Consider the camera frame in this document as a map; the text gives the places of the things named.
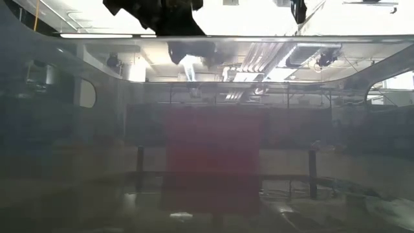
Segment red plastic bin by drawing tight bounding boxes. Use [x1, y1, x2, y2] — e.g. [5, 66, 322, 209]
[162, 105, 265, 215]

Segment clear plastic bin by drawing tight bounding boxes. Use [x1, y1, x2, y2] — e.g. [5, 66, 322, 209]
[0, 0, 414, 233]

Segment black ceiling-hung fixture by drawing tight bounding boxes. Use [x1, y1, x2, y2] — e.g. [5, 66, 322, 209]
[316, 48, 340, 68]
[106, 53, 121, 69]

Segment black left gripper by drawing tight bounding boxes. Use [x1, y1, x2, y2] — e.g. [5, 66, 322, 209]
[102, 0, 217, 65]

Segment yellow power cable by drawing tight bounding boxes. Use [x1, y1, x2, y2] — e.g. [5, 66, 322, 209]
[33, 0, 41, 32]

